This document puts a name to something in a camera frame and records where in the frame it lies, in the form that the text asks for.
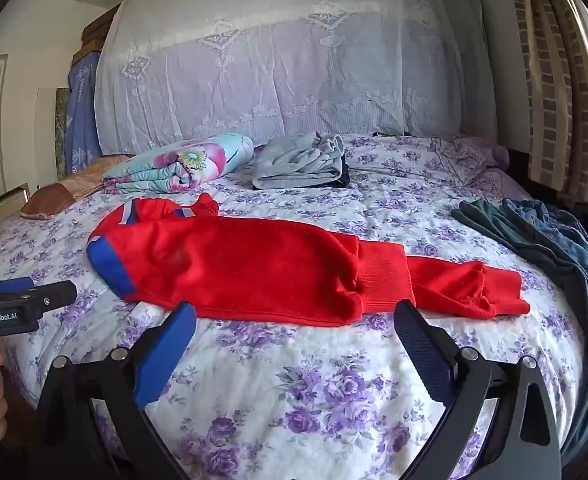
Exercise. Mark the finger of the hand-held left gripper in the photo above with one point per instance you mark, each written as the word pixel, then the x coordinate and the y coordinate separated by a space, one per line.
pixel 54 295
pixel 14 285

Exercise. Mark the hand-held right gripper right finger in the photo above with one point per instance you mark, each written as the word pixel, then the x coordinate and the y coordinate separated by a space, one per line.
pixel 424 350

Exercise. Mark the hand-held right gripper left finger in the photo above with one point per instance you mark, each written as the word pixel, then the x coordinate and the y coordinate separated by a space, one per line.
pixel 166 355

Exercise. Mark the red pants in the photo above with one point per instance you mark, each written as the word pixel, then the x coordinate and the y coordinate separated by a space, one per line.
pixel 254 270

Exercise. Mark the brown cushion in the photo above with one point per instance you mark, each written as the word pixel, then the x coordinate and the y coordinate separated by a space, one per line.
pixel 54 195

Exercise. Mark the purple floral bed sheet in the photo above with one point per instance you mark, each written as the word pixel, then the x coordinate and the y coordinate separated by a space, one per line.
pixel 284 385

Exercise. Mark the dark green garment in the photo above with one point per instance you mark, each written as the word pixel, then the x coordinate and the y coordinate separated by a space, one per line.
pixel 529 247

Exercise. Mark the green picture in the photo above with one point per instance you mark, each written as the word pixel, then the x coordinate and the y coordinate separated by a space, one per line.
pixel 62 135

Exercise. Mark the blue denim garment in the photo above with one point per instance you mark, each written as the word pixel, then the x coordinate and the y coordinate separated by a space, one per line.
pixel 539 212

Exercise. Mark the blue patterned bag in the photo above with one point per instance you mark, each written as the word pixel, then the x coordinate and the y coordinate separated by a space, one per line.
pixel 81 110

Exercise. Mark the folded floral quilt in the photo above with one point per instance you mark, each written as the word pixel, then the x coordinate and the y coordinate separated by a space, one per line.
pixel 194 160

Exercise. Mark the purple floral pillow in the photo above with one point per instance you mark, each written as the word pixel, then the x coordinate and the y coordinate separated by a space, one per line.
pixel 474 160

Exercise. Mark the folded grey clothes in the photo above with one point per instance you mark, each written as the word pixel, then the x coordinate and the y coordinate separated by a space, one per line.
pixel 294 165

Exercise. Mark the wooden box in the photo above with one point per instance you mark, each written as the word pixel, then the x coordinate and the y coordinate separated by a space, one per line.
pixel 96 30

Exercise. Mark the checked beige curtain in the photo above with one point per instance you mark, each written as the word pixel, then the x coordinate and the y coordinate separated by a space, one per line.
pixel 549 85

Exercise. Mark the white lace cover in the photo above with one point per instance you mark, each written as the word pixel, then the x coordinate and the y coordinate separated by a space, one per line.
pixel 284 60

